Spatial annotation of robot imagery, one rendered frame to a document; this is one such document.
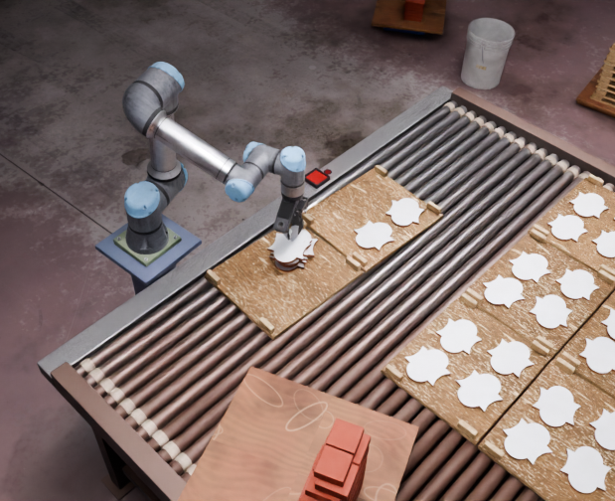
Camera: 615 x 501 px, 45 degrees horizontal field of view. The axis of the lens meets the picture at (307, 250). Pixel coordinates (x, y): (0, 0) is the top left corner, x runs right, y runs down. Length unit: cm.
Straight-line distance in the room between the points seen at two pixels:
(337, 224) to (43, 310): 167
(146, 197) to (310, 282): 62
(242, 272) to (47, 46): 336
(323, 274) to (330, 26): 333
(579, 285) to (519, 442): 66
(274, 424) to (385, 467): 31
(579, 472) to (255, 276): 115
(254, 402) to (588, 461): 94
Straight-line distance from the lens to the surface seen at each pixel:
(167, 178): 256
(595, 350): 248
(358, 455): 170
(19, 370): 357
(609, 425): 234
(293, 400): 207
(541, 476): 220
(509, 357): 237
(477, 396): 226
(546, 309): 253
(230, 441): 202
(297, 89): 490
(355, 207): 272
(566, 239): 277
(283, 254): 244
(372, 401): 223
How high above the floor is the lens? 281
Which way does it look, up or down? 47 degrees down
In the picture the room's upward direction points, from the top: 2 degrees clockwise
